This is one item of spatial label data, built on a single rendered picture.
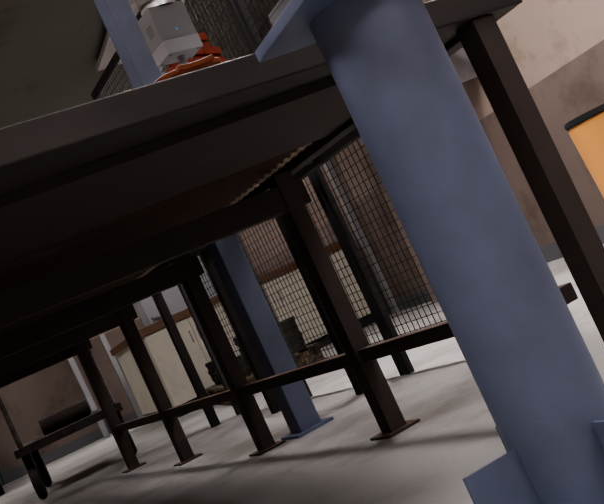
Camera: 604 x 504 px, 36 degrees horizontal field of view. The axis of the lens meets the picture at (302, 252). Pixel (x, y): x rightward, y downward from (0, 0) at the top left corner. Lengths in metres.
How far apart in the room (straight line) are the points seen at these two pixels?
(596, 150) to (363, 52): 3.48
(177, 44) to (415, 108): 0.73
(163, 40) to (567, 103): 4.36
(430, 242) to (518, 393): 0.25
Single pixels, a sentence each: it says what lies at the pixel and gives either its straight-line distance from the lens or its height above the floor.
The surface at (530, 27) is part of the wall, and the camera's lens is 6.15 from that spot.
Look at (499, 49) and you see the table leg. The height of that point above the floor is 0.78.
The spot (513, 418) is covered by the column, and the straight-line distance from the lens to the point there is 1.40.
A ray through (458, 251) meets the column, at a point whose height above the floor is 0.45.
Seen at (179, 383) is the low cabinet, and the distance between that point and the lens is 8.33.
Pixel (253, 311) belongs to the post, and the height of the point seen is 0.52.
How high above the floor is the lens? 0.48
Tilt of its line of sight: 3 degrees up
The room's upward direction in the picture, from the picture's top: 25 degrees counter-clockwise
